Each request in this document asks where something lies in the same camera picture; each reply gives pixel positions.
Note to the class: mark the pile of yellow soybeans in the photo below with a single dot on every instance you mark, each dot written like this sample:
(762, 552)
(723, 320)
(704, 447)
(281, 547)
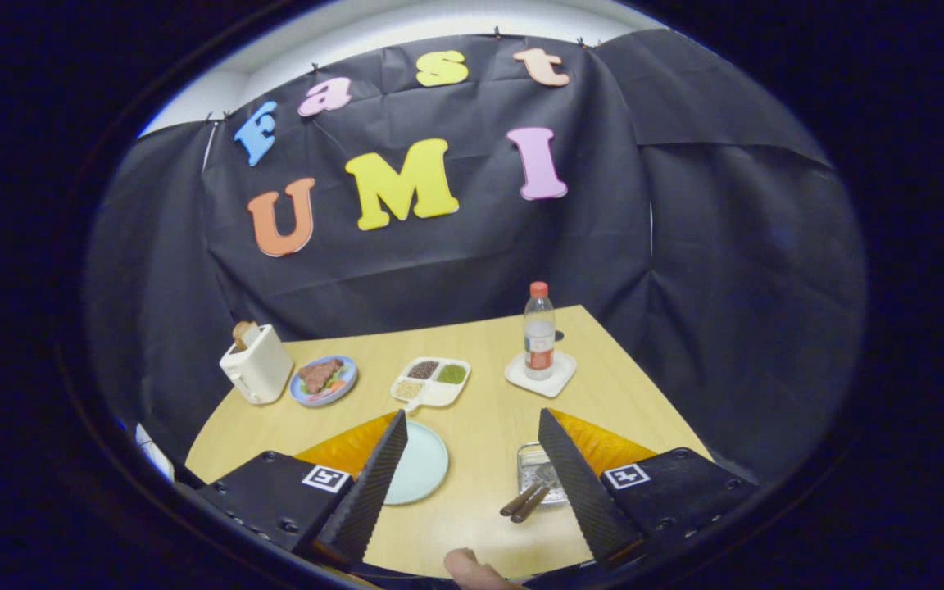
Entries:
(409, 388)

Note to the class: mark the white divided tray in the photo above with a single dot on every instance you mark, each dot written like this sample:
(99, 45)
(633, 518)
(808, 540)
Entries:
(411, 406)

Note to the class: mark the white square coaster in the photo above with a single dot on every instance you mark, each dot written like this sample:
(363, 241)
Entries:
(521, 378)

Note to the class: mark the pile of green beans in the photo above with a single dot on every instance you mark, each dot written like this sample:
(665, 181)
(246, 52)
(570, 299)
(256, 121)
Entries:
(452, 374)

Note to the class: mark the clear plastic bottle red cap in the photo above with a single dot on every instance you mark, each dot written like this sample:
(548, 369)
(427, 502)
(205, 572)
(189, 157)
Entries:
(538, 336)

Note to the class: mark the pile of white rice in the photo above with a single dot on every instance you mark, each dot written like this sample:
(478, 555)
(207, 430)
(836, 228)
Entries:
(439, 394)

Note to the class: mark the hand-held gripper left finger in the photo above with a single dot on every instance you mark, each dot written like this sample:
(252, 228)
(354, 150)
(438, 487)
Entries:
(369, 496)

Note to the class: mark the pile of red beans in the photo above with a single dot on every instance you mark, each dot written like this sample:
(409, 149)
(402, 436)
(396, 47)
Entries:
(424, 369)

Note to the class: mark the pale green plate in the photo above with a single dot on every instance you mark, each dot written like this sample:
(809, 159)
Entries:
(423, 463)

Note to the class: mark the white toaster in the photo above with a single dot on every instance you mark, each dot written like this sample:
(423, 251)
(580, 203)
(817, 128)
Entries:
(259, 369)

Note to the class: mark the brown steak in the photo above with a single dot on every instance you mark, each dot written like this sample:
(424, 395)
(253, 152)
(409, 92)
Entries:
(318, 375)

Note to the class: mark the black backdrop cloth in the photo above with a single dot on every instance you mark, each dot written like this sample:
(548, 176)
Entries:
(456, 270)

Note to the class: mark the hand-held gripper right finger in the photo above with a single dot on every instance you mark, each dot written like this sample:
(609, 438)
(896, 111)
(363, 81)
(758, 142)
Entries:
(583, 496)

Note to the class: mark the green lettuce leaf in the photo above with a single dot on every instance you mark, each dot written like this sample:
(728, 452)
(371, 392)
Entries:
(334, 379)

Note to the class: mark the red tomato slice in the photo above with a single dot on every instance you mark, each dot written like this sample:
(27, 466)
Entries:
(333, 389)

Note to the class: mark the toasted bread slice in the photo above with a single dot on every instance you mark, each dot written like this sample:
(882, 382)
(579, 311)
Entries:
(242, 333)

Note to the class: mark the blue plate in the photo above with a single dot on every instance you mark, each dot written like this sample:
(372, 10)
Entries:
(350, 373)

